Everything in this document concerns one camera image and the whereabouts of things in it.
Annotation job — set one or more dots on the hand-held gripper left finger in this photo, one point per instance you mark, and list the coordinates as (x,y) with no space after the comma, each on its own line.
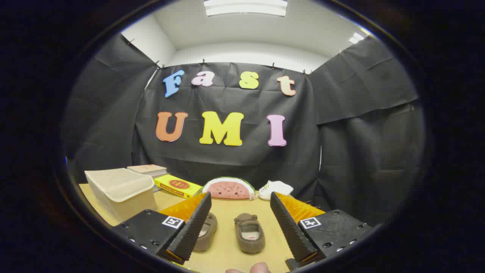
(189,231)

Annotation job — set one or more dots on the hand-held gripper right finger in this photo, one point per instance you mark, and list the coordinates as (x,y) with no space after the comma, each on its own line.
(293,231)

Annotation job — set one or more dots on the brown fuzzy shoe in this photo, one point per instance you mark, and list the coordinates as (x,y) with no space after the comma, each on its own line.
(250,242)
(207,231)

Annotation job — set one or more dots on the cream storage box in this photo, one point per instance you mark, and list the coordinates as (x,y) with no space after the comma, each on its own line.
(121,189)

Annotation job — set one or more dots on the white plush toy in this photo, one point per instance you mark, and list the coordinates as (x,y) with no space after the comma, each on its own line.
(276,188)

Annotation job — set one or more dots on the yellow book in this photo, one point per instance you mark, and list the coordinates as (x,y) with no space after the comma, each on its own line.
(178,185)

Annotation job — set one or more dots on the watermelon slice plush toy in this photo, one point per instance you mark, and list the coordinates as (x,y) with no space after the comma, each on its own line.
(229,189)

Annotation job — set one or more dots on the grey book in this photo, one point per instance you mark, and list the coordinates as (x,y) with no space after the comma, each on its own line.
(161,175)

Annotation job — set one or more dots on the beige book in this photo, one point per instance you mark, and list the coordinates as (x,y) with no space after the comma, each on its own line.
(146,168)

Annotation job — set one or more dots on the small ceiling light panel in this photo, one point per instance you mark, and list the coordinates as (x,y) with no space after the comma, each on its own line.
(356,38)

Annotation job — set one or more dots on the large ceiling light panel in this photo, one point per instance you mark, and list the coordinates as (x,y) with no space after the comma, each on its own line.
(246,7)

